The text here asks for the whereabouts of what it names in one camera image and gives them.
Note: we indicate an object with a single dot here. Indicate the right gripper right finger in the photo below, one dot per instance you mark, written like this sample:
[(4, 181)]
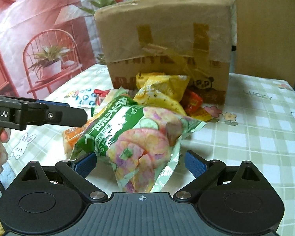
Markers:
[(205, 172)]

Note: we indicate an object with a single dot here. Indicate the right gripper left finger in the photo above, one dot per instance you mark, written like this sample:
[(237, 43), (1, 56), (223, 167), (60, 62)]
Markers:
[(74, 173)]

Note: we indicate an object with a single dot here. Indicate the orange snack packet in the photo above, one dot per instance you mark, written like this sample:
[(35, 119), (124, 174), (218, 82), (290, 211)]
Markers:
[(70, 138)]

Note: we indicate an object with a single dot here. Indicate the green rice cracker bag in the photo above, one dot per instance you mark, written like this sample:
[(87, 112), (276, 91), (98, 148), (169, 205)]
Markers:
[(142, 143)]

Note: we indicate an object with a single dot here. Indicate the red snack packet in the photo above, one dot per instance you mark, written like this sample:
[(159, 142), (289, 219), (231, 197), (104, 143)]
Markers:
[(100, 95)]

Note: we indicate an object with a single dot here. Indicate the yellow chip bag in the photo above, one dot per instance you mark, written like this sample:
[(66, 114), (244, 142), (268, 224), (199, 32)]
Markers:
[(161, 90)]

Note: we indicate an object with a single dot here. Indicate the white blue snack packet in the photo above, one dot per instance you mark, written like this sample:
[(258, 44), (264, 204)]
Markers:
[(84, 98)]

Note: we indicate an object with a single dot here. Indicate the red printed backdrop cloth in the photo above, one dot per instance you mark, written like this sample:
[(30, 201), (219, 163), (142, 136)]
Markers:
[(44, 43)]

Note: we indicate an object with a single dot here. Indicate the cardboard box with plastic liner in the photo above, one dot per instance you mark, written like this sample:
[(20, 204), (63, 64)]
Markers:
[(174, 37)]

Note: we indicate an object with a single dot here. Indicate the wooden panel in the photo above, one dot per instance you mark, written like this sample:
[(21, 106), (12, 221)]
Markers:
[(266, 39)]

